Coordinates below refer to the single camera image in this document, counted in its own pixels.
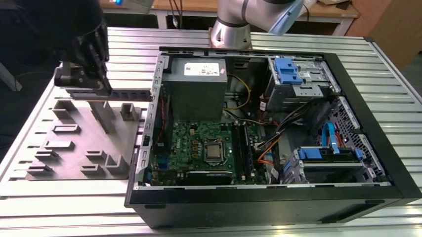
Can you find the black graphics card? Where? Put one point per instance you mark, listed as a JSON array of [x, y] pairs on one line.
[[208, 174]]

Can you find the blue drive latch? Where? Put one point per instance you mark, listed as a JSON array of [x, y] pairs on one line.
[[285, 71]]

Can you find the hard disk in blue carrier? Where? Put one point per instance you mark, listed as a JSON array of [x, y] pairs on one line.
[[313, 154]]

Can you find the grey parts rack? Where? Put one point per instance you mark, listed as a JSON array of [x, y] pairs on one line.
[[89, 143]]

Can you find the silver CPU in socket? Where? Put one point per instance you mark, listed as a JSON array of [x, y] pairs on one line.
[[214, 151]]

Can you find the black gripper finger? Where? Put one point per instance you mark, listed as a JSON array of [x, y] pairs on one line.
[[89, 79]]

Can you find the brown wooden cabinet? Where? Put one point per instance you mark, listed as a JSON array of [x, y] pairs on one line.
[[396, 24]]

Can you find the wooden desk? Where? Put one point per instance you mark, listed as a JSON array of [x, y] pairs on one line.
[[331, 11]]

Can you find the metal drive cage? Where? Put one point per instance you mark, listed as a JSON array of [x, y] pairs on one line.
[[297, 96]]

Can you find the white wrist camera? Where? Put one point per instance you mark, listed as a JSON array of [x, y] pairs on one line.
[[132, 2]]

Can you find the grey metal disk bay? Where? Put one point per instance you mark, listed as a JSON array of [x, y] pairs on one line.
[[297, 172]]

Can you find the black PC case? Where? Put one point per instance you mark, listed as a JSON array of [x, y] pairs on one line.
[[264, 205]]

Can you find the green motherboard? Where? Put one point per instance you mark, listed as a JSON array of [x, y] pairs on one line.
[[185, 138]]

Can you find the grey chair leg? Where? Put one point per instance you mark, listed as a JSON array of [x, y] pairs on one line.
[[10, 79]]

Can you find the grey power supply unit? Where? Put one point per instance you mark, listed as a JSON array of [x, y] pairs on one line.
[[194, 98]]

